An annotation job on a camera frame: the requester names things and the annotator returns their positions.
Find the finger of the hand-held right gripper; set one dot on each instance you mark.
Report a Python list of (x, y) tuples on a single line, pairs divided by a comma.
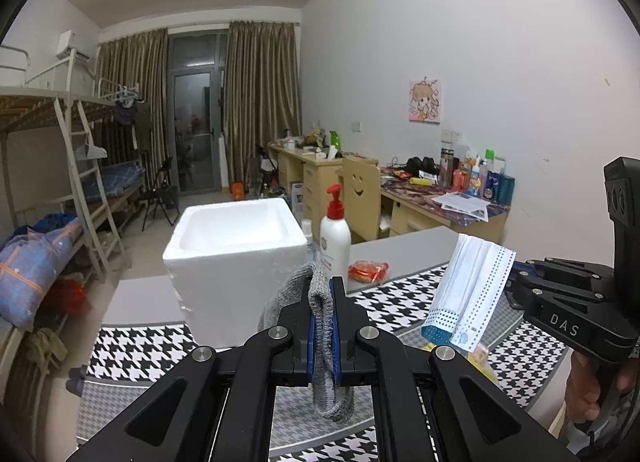
[(550, 289), (560, 267)]

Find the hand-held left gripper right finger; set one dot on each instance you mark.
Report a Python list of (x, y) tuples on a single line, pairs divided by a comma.
[(336, 352)]

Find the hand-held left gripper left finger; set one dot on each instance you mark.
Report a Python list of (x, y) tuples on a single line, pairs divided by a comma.
[(311, 347)]

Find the grey sock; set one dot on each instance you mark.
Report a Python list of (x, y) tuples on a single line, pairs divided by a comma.
[(320, 292)]

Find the blue face mask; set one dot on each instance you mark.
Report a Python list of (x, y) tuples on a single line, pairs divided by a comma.
[(470, 282)]

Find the white foam box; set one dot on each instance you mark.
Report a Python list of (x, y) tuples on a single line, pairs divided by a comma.
[(225, 287)]

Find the person's right hand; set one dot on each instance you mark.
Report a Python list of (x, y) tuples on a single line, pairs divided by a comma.
[(582, 392)]

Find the red snack packet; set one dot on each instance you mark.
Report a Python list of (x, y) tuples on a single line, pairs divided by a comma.
[(369, 272)]

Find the white lotion pump bottle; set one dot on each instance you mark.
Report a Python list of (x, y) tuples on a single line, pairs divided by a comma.
[(334, 247)]

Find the cluster of toiletry bottles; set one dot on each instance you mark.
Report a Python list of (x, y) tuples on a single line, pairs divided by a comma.
[(492, 184)]

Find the white printed papers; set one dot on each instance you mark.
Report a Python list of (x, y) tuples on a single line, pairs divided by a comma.
[(462, 207)]

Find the clear spray bottle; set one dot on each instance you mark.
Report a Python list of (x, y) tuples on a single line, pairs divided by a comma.
[(306, 232)]

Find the wooden desk with printed mat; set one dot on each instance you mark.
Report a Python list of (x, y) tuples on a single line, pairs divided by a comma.
[(425, 214)]

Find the wooden smiley chair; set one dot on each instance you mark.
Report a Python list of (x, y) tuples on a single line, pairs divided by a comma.
[(357, 197)]

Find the yellow marker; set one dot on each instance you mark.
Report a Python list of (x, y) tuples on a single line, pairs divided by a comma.
[(420, 181)]

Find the wooden desk with drawers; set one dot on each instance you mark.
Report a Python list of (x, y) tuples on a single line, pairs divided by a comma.
[(315, 176)]

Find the black headphones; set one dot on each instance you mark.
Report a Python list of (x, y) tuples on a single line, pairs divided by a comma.
[(422, 165)]

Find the black white houndstooth mat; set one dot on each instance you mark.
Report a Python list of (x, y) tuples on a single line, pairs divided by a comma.
[(140, 352)]

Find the orange container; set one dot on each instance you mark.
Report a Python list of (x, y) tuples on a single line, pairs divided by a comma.
[(238, 191)]

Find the green bag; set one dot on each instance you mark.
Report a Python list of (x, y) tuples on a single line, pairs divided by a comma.
[(334, 139)]

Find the red cloth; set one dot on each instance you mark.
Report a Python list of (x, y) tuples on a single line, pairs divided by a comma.
[(67, 296)]

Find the blue plaid mattress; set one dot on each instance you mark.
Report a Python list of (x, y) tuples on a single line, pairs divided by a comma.
[(115, 179)]

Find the brown curtain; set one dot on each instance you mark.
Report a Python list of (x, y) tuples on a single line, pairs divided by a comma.
[(135, 91), (260, 91)]

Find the glass balcony door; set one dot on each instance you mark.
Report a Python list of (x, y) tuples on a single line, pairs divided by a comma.
[(197, 106)]

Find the olive cloth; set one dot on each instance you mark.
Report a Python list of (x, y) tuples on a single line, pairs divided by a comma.
[(45, 347)]

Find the white bed ladder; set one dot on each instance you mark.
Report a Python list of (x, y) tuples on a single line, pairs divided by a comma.
[(90, 192)]

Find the blue plaid blanket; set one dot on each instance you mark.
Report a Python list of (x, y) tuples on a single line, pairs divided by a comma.
[(35, 262)]

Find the white hanging bag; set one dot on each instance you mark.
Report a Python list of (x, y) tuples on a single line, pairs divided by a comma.
[(94, 151)]

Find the dark hanging clothes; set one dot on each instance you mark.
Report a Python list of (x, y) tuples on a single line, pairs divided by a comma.
[(124, 111)]

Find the white metal bunk bed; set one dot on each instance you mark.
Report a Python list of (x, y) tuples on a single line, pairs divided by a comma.
[(107, 101), (30, 111)]

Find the white air conditioner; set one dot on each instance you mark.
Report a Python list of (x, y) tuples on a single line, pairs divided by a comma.
[(70, 44)]

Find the wall switch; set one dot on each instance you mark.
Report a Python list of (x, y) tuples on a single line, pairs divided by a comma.
[(451, 136)]

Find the pink cartoon wall poster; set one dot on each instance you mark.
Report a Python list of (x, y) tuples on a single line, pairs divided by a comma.
[(425, 100)]

